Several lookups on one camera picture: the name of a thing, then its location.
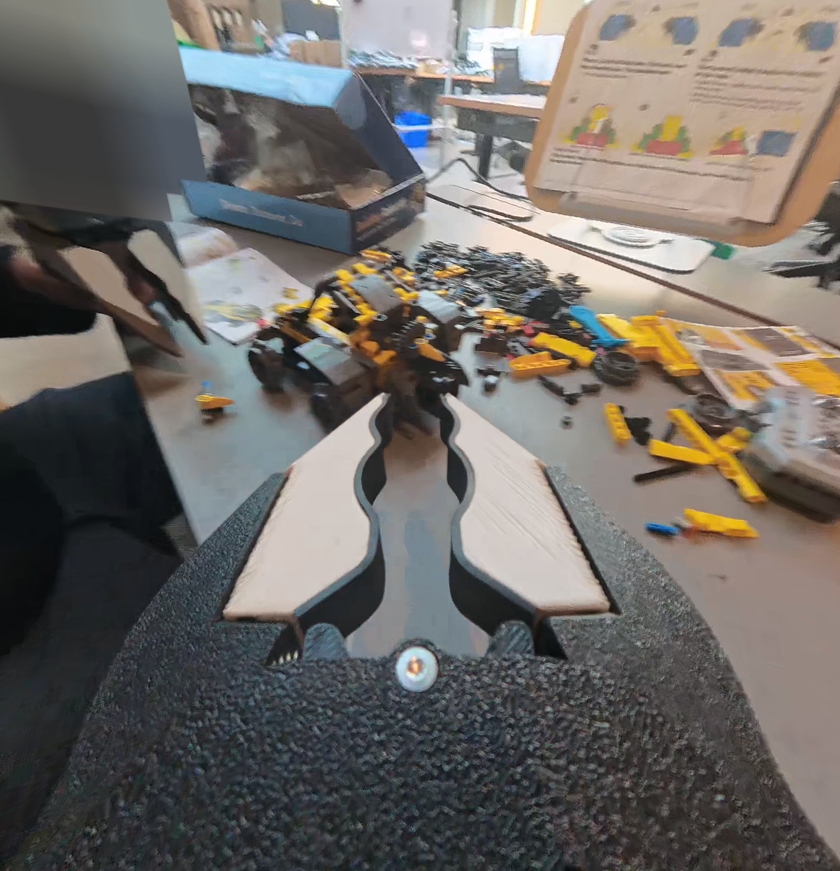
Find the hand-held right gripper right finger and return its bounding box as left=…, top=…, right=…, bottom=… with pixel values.
left=440, top=395, right=613, bottom=635

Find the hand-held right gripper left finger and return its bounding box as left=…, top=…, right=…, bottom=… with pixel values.
left=222, top=393, right=393, bottom=634

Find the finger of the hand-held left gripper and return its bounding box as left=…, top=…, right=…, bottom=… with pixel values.
left=58, top=244, right=184, bottom=356
left=129, top=226, right=210, bottom=343

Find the blue brick separator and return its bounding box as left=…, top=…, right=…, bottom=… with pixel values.
left=568, top=305, right=628, bottom=349

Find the grey desk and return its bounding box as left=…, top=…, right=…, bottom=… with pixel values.
left=130, top=204, right=840, bottom=865
left=420, top=173, right=840, bottom=355

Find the background wooden desk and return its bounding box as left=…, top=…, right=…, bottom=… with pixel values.
left=437, top=92, right=550, bottom=178

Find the instruction booklet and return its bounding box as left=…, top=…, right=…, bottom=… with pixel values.
left=171, top=225, right=315, bottom=344

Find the black grey axle connector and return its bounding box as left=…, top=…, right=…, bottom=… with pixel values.
left=537, top=374, right=604, bottom=402

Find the blue cardboard box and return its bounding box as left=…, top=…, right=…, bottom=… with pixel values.
left=178, top=46, right=427, bottom=256

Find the yellow thick beam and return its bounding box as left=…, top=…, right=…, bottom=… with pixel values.
left=508, top=352, right=574, bottom=378

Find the yellow fairing panel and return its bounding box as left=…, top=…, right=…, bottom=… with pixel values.
left=684, top=508, right=760, bottom=540
left=648, top=439, right=717, bottom=465

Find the grey wheel hub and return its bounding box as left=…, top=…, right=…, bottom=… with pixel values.
left=685, top=395, right=737, bottom=433
left=592, top=350, right=642, bottom=387

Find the yellow wide panel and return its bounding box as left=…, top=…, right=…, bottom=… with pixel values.
left=532, top=332, right=598, bottom=368

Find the yellow long beam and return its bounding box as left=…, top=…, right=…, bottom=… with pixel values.
left=667, top=408, right=727, bottom=470

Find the yellow toy brick vehicle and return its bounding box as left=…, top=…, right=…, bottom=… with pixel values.
left=248, top=269, right=470, bottom=436

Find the yellow short beam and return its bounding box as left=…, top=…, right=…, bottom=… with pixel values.
left=718, top=456, right=769, bottom=504

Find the person's dark clothing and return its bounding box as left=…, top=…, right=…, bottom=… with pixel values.
left=0, top=371, right=203, bottom=871

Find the grey brick motor block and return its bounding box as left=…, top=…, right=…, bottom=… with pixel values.
left=743, top=388, right=840, bottom=521

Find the blue plastic bin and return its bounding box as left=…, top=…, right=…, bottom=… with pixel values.
left=394, top=111, right=433, bottom=149

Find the yellow grey sticker sheet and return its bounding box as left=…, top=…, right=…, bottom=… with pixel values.
left=665, top=316, right=840, bottom=399

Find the silver stand base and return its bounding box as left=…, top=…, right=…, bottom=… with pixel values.
left=545, top=218, right=717, bottom=274

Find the wooden framed instruction board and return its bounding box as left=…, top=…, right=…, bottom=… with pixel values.
left=525, top=0, right=840, bottom=247

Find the yellow large frame panel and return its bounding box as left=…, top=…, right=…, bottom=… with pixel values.
left=597, top=313, right=703, bottom=377

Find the black cable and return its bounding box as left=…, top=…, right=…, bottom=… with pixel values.
left=427, top=155, right=536, bottom=222

